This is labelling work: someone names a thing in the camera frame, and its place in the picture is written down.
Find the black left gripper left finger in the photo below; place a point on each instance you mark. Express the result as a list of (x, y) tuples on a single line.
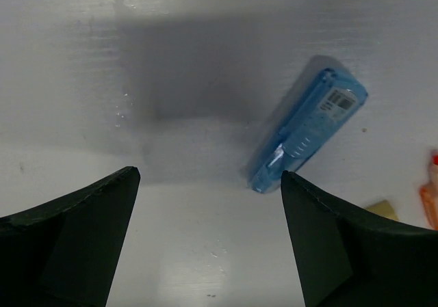
[(65, 252)]

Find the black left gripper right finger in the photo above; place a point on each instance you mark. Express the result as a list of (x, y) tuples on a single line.
[(347, 256)]

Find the orange correction tape dispenser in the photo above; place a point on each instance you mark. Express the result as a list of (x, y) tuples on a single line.
[(428, 192)]

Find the blue correction tape dispenser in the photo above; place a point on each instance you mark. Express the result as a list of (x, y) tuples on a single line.
[(331, 98)]

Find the tan yellow eraser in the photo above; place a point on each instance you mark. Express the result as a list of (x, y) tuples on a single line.
[(384, 209)]

